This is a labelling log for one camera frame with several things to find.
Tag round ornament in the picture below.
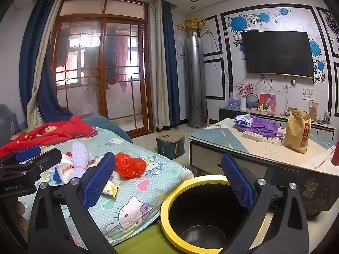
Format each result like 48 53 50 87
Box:
245 93 258 110

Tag tissue pack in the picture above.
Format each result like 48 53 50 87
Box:
233 114 254 128

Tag purple box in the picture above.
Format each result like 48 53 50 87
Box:
228 92 241 109

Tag white paper note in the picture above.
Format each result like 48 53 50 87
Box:
302 87 315 101

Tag white power strip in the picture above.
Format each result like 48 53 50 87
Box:
242 131 263 141

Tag black television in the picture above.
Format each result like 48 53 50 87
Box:
240 30 315 78

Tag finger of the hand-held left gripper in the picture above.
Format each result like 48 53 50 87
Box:
0 145 42 166
0 148 63 182

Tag brown paper bag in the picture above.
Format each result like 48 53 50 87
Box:
283 109 311 154

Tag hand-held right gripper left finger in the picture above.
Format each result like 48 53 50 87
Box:
28 151 118 254

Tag blue curtain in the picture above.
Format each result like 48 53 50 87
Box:
161 0 182 127
18 0 75 130

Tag yellow white small wrapper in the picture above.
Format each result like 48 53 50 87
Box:
102 180 118 197

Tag yellow artificial flowers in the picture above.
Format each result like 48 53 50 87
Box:
173 16 208 32

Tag colourful picture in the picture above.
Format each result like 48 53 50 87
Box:
258 93 276 112

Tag blue stool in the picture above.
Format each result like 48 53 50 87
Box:
155 133 185 160

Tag wooden glass door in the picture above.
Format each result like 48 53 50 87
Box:
50 0 155 138

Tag pink hanging garment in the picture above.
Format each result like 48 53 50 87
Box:
117 36 130 93

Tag person's left hand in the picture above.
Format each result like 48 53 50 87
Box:
16 200 28 226

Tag grey blue bag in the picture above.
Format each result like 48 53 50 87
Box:
0 104 19 146

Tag blue denim cloth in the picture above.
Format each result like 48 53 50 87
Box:
79 115 133 143

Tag black wall clock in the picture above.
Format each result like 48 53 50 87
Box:
324 11 339 36

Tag printed cartoon blanket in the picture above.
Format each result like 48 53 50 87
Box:
16 126 195 249

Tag yellow black bin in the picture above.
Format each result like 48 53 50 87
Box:
159 175 267 254

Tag red plastic bag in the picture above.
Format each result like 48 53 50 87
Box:
114 152 147 179

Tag small brown packet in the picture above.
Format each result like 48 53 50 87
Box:
308 101 319 119

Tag beige curtain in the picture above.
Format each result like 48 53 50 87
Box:
148 0 170 131
26 0 65 130

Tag red bottle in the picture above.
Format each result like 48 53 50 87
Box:
331 141 339 166

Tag white foam net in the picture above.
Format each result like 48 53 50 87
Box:
69 140 89 179

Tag dark hanging garment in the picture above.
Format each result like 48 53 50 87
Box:
104 25 118 85

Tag coffee table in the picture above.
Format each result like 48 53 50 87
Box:
189 118 339 220

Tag purple bag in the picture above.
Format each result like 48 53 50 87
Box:
237 114 285 138

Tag red blanket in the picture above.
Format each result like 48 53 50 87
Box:
0 115 97 158

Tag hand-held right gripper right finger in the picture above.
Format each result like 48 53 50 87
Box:
220 153 310 254

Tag grey tower air conditioner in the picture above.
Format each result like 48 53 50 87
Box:
184 30 207 127

